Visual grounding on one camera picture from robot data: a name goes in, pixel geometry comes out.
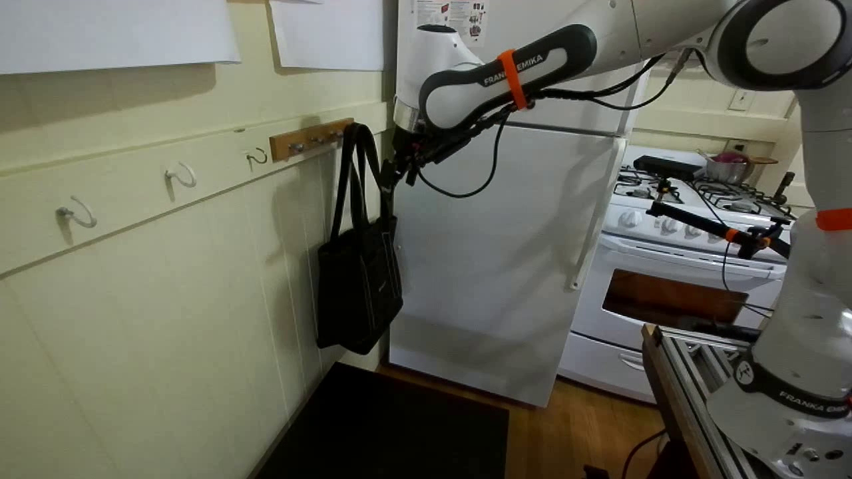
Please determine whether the white paper sheet right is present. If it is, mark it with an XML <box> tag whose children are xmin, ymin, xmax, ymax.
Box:
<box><xmin>268</xmin><ymin>0</ymin><xmax>386</xmax><ymax>71</ymax></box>

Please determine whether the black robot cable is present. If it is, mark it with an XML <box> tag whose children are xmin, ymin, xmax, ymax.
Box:
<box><xmin>409</xmin><ymin>48</ymin><xmax>699</xmax><ymax>203</ymax></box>

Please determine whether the robot base mount cart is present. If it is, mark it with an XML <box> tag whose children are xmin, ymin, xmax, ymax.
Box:
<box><xmin>641</xmin><ymin>320</ymin><xmax>852</xmax><ymax>479</ymax></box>

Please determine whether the wooden peg rack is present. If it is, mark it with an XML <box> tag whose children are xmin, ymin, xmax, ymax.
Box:
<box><xmin>268</xmin><ymin>117</ymin><xmax>350</xmax><ymax>161</ymax></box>

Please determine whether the white kitchen stove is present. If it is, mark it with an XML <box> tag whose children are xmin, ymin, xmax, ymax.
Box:
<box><xmin>559</xmin><ymin>145</ymin><xmax>794</xmax><ymax>401</ymax></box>

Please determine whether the black tote bag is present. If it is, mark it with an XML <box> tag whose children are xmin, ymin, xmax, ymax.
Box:
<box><xmin>316</xmin><ymin>123</ymin><xmax>402</xmax><ymax>354</ymax></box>

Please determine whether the white wall hook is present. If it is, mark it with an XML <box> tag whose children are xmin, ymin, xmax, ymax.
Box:
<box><xmin>163</xmin><ymin>161</ymin><xmax>197</xmax><ymax>188</ymax></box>
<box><xmin>56</xmin><ymin>196</ymin><xmax>97</xmax><ymax>228</ymax></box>
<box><xmin>244</xmin><ymin>145</ymin><xmax>268</xmax><ymax>168</ymax></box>

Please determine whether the white refrigerator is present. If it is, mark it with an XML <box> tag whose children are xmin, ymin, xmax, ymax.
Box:
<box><xmin>386</xmin><ymin>0</ymin><xmax>672</xmax><ymax>409</ymax></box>

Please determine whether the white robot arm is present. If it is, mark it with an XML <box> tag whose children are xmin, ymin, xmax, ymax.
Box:
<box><xmin>393</xmin><ymin>0</ymin><xmax>852</xmax><ymax>417</ymax></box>

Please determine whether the white paper sheet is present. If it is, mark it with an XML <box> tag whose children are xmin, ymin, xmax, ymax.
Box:
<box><xmin>268</xmin><ymin>0</ymin><xmax>386</xmax><ymax>71</ymax></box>
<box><xmin>0</xmin><ymin>0</ymin><xmax>238</xmax><ymax>75</ymax></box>

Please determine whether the black square side table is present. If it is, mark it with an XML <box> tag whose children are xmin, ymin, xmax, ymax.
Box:
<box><xmin>250</xmin><ymin>365</ymin><xmax>509</xmax><ymax>479</ymax></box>

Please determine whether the white paper sheet left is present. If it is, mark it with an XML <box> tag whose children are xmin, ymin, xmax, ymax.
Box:
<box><xmin>0</xmin><ymin>0</ymin><xmax>238</xmax><ymax>75</ymax></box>

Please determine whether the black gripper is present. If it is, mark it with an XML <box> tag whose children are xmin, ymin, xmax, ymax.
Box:
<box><xmin>378</xmin><ymin>127</ymin><xmax>443</xmax><ymax>188</ymax></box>

